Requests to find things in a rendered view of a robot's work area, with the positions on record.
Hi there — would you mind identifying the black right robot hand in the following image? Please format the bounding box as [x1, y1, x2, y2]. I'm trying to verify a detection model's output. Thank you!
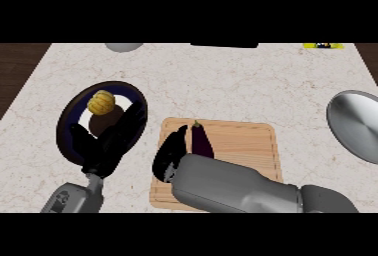
[151, 124, 189, 184]

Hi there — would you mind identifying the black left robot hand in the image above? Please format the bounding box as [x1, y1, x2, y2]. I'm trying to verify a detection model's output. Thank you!
[68, 101, 149, 179]

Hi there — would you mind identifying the dark purple eggplant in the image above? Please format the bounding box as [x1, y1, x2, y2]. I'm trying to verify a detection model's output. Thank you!
[190, 120, 217, 160]

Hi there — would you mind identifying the pale wooden cutting board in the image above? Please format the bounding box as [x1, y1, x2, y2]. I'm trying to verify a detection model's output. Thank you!
[149, 117, 285, 212]

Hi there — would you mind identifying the silver metal pan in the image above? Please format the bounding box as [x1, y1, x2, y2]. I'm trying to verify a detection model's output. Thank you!
[325, 90, 378, 165]

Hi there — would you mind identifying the dark blue plate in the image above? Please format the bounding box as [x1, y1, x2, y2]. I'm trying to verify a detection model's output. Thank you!
[55, 80, 149, 167]

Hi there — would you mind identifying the grey round bowl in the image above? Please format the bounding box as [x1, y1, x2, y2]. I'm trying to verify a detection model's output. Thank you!
[103, 42, 145, 54]

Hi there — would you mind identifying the black flat appliance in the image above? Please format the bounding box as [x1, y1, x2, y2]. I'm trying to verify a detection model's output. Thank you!
[189, 42, 260, 49]

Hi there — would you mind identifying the yellow packet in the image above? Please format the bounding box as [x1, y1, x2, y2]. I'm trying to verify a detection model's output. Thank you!
[303, 42, 345, 50]

